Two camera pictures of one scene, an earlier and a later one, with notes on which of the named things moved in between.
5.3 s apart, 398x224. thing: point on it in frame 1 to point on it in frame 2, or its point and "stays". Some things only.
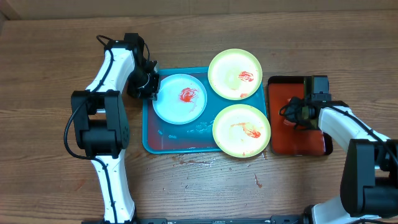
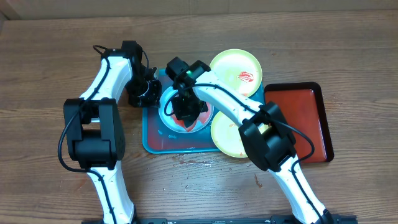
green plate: (235, 74) stays
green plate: (241, 130) stays
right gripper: (293, 114) to (183, 101)
